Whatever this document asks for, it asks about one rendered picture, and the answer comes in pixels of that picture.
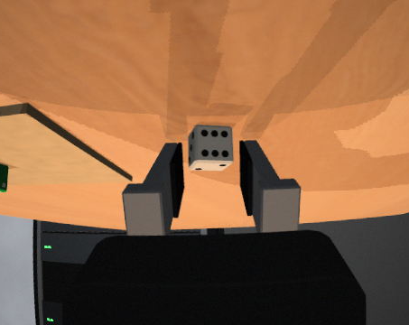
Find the tan mat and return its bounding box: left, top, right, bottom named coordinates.
left=0, top=103, right=133, bottom=185

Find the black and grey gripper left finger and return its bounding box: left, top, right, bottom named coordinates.
left=122, top=143, right=184, bottom=236

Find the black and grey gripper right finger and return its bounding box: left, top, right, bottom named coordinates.
left=239, top=140, right=301, bottom=233

